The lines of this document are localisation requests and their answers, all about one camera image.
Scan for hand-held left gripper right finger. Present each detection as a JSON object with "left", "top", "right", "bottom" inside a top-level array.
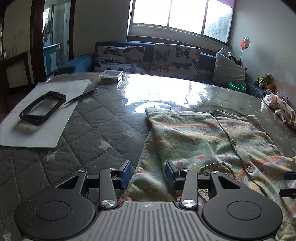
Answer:
[{"left": 165, "top": 161, "right": 246, "bottom": 208}]

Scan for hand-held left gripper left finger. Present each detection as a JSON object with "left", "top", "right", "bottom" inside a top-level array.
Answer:
[{"left": 55, "top": 160, "right": 132, "bottom": 209}]

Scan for patterned button shirt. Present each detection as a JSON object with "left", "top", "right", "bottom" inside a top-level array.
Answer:
[{"left": 119, "top": 108, "right": 296, "bottom": 241}]

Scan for hanging clothes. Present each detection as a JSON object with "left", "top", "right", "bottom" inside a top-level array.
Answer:
[{"left": 43, "top": 20, "right": 52, "bottom": 42}]

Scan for white cloth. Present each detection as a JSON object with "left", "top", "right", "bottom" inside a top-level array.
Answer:
[{"left": 274, "top": 96, "right": 296, "bottom": 129}]

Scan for grey quilted table cover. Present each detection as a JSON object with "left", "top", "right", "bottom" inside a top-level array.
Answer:
[{"left": 0, "top": 72, "right": 296, "bottom": 241}]

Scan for clear plastic bag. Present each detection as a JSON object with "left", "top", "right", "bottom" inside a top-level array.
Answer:
[{"left": 261, "top": 94, "right": 281, "bottom": 109}]

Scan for white paper sheet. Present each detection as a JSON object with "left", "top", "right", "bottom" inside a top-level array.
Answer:
[{"left": 0, "top": 79, "right": 90, "bottom": 148}]

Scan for dark pen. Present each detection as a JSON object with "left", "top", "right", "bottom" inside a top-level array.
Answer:
[{"left": 64, "top": 89, "right": 97, "bottom": 106}]

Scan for brown stuffed toy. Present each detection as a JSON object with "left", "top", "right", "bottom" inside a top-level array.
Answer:
[{"left": 254, "top": 73, "right": 276, "bottom": 91}]

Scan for clear plastic box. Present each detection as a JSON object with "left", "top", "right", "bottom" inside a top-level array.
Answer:
[{"left": 99, "top": 70, "right": 123, "bottom": 84}]

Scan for green bowl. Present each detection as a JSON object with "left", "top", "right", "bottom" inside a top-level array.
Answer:
[{"left": 228, "top": 82, "right": 247, "bottom": 94}]

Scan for butterfly print cushion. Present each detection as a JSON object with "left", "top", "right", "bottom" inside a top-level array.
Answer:
[
  {"left": 93, "top": 45, "right": 146, "bottom": 74},
  {"left": 150, "top": 43, "right": 201, "bottom": 81}
]

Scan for grey pillow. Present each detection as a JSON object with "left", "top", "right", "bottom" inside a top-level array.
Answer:
[{"left": 211, "top": 48, "right": 247, "bottom": 90}]

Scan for blue sofa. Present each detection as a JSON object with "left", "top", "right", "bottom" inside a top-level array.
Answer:
[{"left": 54, "top": 41, "right": 266, "bottom": 99}]

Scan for black and white plush toy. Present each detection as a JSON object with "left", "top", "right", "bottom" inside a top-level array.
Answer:
[{"left": 227, "top": 52, "right": 241, "bottom": 64}]

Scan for colourful pinwheel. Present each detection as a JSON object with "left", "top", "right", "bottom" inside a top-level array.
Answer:
[{"left": 238, "top": 36, "right": 250, "bottom": 67}]

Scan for blue cabinet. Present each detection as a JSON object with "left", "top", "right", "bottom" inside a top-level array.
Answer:
[{"left": 43, "top": 43, "right": 61, "bottom": 77}]

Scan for window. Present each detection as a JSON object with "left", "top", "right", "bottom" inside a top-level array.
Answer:
[{"left": 129, "top": 0, "right": 235, "bottom": 44}]

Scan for black rectangular frame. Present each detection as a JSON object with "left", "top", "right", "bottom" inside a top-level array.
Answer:
[{"left": 19, "top": 91, "right": 67, "bottom": 126}]

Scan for dark wooden door frame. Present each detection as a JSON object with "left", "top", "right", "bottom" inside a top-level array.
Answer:
[{"left": 30, "top": 0, "right": 77, "bottom": 79}]

